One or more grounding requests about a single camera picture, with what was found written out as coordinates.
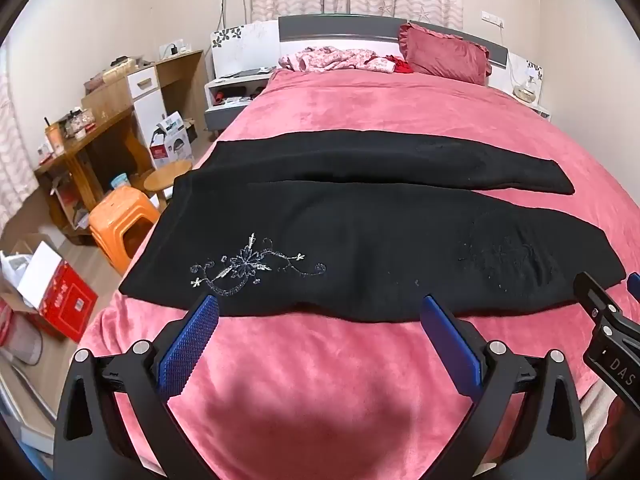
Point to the white grey nightstand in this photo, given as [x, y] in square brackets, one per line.
[537, 107]
[235, 105]

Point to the pink fleece blanket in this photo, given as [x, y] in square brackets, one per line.
[400, 110]

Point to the red cardboard box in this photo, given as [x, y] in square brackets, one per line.
[67, 300]

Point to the blue lid can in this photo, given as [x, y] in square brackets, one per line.
[120, 182]

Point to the red ruffled pillow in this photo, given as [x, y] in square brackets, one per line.
[445, 55]

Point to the black embroidered pants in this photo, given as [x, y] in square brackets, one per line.
[350, 230]

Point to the white power strip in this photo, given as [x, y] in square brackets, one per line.
[175, 49]

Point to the grey mesh wastebasket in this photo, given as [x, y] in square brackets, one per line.
[20, 342]

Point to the white drawer cabinet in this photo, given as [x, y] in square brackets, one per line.
[150, 105]

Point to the white wall socket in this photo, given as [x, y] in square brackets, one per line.
[491, 17]

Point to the white open cardboard box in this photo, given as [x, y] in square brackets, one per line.
[35, 270]

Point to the orange plastic stool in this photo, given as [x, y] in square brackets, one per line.
[120, 210]

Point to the pink floral clothing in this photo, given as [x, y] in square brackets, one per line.
[330, 57]

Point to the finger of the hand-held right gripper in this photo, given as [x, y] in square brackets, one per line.
[595, 300]
[635, 282]

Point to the grey white bed headboard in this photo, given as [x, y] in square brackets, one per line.
[340, 30]

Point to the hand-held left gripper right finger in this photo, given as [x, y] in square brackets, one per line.
[445, 340]

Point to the white red appliance box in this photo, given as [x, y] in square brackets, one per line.
[172, 145]

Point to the orange cup with straw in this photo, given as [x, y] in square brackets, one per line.
[55, 140]

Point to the red cloth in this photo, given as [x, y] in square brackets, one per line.
[400, 64]

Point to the wooden desk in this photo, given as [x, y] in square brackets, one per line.
[110, 130]

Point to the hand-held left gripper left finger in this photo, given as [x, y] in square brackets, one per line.
[192, 340]

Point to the round wooden stool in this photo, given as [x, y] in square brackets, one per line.
[167, 175]

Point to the pale pink side curtain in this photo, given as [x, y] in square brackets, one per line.
[12, 160]

